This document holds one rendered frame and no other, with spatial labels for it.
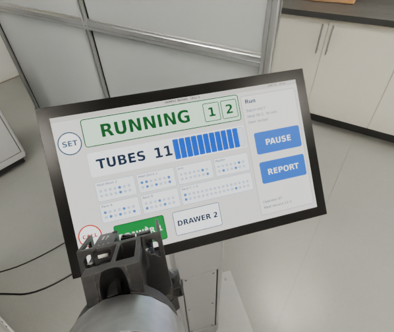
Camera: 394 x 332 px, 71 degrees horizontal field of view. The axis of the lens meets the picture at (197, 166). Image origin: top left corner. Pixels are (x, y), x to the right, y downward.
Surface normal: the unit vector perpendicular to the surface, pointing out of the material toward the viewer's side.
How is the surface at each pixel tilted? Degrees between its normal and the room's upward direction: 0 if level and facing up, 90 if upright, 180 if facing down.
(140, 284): 50
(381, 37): 90
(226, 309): 5
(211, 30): 90
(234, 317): 5
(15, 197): 0
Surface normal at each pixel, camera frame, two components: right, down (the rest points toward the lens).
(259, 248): -0.03, -0.73
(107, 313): -0.21, -0.98
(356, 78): -0.55, 0.58
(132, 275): 0.18, 0.03
